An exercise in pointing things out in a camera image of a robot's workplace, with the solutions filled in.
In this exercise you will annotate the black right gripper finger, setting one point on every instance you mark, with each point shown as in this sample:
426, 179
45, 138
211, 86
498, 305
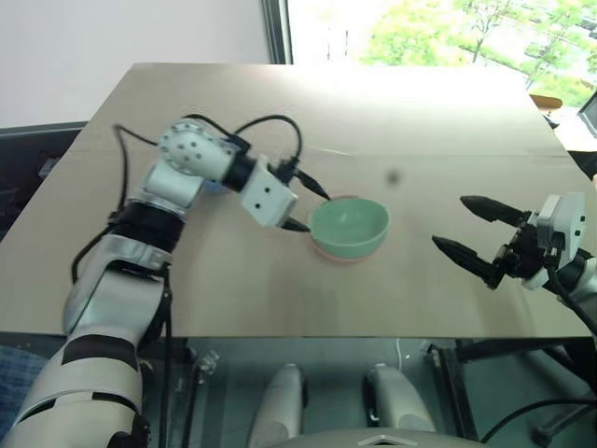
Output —
492, 209
464, 256

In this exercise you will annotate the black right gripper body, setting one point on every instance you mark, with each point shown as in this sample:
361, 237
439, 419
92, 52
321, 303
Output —
520, 256

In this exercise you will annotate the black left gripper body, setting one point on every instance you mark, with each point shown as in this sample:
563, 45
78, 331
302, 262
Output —
292, 177

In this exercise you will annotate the green bowl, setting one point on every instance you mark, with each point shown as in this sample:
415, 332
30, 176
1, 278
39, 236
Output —
350, 224

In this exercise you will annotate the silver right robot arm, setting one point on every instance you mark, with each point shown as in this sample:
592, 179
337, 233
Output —
583, 280

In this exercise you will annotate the pink bowl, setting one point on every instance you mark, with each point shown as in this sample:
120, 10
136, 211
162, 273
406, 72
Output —
342, 260

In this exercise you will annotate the brown cardboard box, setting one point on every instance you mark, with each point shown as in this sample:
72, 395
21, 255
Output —
546, 101

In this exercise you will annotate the silver right robot leg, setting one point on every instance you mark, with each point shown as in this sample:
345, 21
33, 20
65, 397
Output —
396, 401

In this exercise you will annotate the silver robot leg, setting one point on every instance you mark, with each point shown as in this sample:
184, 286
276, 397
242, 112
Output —
280, 406
396, 401

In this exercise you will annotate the silver left robot leg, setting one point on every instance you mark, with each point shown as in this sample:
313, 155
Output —
280, 406

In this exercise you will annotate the dark robot torso front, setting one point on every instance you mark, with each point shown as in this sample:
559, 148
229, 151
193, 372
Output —
373, 441

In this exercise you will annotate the blue cloth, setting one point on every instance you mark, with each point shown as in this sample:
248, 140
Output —
14, 373

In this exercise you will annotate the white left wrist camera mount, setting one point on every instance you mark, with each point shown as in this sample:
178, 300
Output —
268, 198

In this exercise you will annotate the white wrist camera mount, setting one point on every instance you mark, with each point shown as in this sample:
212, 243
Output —
268, 198
566, 224

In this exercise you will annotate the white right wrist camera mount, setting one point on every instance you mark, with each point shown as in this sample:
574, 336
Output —
566, 224

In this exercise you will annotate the black table frame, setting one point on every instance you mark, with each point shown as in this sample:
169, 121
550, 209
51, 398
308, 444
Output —
454, 382

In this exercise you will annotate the dark window frame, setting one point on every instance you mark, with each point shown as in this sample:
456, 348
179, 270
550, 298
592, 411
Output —
277, 30

